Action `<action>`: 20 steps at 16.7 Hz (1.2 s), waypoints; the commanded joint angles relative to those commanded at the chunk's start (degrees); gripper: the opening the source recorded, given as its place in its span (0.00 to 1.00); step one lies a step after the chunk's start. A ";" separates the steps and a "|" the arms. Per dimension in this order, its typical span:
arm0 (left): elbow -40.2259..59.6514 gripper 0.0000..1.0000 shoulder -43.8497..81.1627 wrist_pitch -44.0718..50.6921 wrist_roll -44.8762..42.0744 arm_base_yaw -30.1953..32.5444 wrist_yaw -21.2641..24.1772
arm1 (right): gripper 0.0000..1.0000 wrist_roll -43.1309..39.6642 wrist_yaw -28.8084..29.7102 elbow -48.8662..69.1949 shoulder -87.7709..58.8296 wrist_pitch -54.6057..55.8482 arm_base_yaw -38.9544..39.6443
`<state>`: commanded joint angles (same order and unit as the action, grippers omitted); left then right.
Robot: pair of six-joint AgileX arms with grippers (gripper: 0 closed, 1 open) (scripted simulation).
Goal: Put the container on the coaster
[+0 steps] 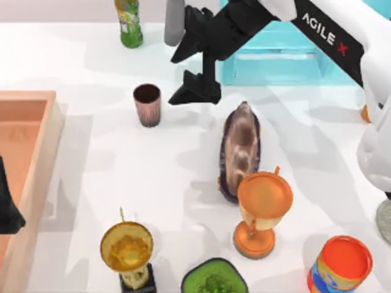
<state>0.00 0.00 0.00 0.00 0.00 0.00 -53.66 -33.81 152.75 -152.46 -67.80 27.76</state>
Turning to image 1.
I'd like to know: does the pale grey rounded box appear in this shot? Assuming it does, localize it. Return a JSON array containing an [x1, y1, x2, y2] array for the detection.
[[164, 0, 188, 47]]

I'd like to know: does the brown cup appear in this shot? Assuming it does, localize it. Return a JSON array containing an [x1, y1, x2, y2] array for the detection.
[[133, 83, 162, 129]]

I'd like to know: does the green bottle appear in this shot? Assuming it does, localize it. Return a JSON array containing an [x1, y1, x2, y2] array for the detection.
[[114, 0, 144, 49]]

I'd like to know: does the light blue rack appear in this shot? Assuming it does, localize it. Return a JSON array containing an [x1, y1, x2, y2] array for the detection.
[[217, 0, 365, 87]]

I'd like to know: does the orange trophy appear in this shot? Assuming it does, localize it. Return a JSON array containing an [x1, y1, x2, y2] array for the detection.
[[233, 165, 294, 261]]

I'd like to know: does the small orange object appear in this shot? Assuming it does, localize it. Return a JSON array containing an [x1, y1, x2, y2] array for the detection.
[[360, 104, 372, 124]]

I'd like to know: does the gold trophy with black base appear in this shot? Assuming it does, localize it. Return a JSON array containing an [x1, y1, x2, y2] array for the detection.
[[100, 206, 158, 293]]

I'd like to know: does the shallow salmon-coloured box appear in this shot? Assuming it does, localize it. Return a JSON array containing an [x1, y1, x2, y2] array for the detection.
[[0, 90, 65, 267]]

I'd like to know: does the black pot with green plant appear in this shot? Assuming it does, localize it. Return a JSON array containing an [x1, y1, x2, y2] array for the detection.
[[180, 257, 248, 293]]

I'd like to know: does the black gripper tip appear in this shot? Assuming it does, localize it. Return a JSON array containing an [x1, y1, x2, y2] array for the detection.
[[0, 155, 27, 236]]

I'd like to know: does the orange and blue can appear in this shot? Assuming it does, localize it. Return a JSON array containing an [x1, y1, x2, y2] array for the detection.
[[306, 234, 375, 293]]

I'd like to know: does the grey rounded object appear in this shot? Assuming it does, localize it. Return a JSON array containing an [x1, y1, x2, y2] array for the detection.
[[375, 199, 391, 248]]

